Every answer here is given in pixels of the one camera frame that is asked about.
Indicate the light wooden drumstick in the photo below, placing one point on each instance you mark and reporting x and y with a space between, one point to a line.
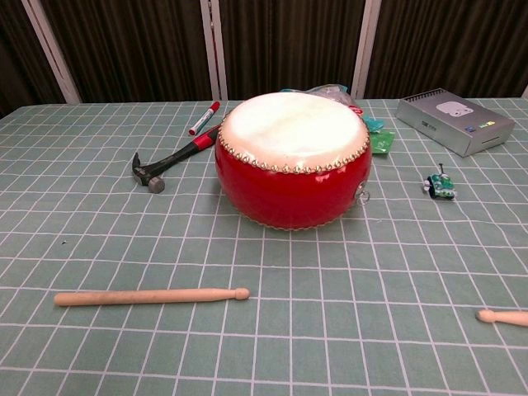
507 317
144 296

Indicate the red drum with white skin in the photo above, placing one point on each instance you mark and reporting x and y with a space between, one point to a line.
288 189

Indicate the black red claw hammer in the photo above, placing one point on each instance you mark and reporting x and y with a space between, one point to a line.
173 158

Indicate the red white marker pen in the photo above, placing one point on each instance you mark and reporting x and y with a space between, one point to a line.
204 119

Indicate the green grid tablecloth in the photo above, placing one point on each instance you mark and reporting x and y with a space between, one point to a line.
288 309

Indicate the teal clear snack bag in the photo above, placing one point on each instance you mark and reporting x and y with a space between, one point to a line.
330 90

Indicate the small green packet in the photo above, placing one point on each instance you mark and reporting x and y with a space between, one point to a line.
383 142

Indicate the small green toy car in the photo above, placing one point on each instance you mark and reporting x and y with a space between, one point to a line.
439 185

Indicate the silver product box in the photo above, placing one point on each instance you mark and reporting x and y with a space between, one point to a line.
453 119

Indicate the white partition frame post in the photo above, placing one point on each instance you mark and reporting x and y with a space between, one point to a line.
52 53
366 53
214 53

